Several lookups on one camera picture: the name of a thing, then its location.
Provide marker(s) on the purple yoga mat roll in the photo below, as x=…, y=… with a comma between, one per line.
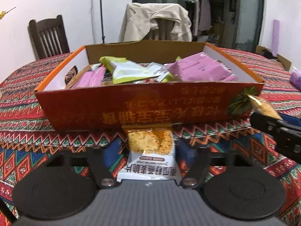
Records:
x=275, y=37

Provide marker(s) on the white lime snack packet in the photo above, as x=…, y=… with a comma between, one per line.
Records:
x=127, y=71

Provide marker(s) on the studio light on stand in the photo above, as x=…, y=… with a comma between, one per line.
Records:
x=101, y=9

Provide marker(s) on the purple tissue pack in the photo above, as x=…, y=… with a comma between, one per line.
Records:
x=296, y=78

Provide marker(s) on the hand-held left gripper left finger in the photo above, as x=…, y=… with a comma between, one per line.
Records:
x=112, y=155

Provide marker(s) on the lime green snack packet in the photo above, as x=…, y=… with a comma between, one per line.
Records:
x=178, y=58

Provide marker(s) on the orange cardboard box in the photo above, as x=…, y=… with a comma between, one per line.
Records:
x=131, y=106

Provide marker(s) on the brown wooden chair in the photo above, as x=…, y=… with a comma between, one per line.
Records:
x=162, y=31

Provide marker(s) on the open brown cardboard box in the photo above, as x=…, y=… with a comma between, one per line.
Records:
x=284, y=62

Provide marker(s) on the beige jacket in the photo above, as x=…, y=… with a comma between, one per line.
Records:
x=138, y=21

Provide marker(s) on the small gold snack packet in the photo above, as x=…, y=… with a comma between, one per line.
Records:
x=263, y=107

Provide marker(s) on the yellow flower branches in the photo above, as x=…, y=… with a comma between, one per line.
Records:
x=2, y=14

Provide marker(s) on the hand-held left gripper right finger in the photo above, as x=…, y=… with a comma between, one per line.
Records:
x=185, y=157

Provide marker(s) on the hanging pale pink clothes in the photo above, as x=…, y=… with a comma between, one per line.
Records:
x=204, y=14

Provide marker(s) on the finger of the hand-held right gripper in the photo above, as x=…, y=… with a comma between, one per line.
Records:
x=263, y=122
x=290, y=119

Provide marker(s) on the pink snack packet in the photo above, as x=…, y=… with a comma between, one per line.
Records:
x=199, y=67
x=90, y=77

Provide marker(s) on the dark wooden chair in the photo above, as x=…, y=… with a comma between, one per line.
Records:
x=47, y=23

